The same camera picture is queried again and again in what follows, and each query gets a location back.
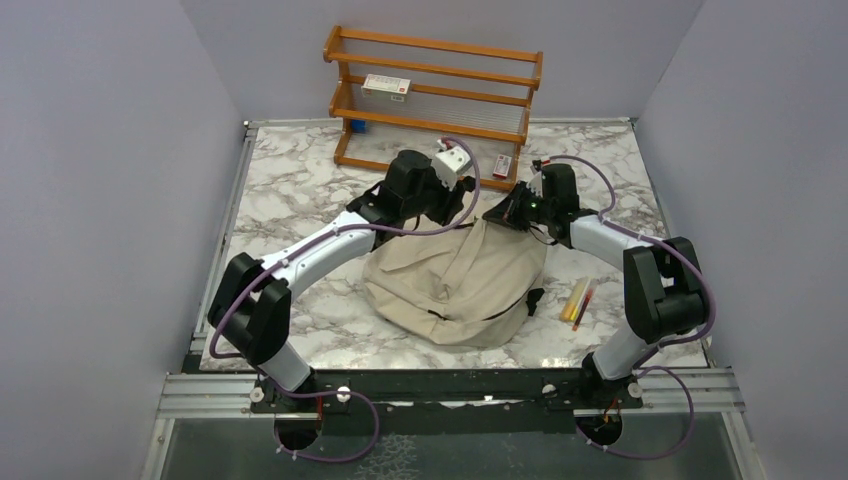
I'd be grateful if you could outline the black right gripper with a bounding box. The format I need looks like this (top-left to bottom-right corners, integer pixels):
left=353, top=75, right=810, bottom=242
left=484, top=180, right=554, bottom=232

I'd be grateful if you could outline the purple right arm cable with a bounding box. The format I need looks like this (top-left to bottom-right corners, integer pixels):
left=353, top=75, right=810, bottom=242
left=533, top=154, right=718, bottom=462

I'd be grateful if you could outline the cream canvas student bag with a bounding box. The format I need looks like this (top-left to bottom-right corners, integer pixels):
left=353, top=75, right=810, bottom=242
left=362, top=219, right=548, bottom=349

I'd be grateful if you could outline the small red white card box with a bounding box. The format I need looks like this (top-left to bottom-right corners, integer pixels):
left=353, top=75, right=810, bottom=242
left=492, top=154, right=513, bottom=180

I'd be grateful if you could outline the white red box on shelf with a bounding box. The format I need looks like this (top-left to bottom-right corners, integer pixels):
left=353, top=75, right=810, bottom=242
left=361, top=74, right=411, bottom=103

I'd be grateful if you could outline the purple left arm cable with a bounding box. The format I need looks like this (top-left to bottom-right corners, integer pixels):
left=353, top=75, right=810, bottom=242
left=208, top=135, right=482, bottom=465

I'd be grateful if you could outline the orange wooden shelf rack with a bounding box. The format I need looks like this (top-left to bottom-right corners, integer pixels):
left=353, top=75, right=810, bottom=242
left=322, top=25, right=544, bottom=191

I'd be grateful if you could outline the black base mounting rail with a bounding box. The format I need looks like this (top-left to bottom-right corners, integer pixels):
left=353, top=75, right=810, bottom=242
left=249, top=368, right=643, bottom=436

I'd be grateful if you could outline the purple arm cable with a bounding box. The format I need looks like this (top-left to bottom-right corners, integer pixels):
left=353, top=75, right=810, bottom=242
left=208, top=135, right=482, bottom=465
left=533, top=154, right=718, bottom=462

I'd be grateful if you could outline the small blue item on shelf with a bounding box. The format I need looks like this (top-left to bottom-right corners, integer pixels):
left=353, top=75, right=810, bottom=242
left=350, top=119, right=367, bottom=134

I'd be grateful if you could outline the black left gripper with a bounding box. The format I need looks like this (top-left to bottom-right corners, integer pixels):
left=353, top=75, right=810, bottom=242
left=402, top=159, right=467, bottom=226

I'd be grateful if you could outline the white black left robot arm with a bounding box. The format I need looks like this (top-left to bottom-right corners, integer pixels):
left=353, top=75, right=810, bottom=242
left=206, top=140, right=480, bottom=411

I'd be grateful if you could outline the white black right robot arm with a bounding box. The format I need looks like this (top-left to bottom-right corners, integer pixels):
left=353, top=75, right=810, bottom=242
left=483, top=155, right=715, bottom=407

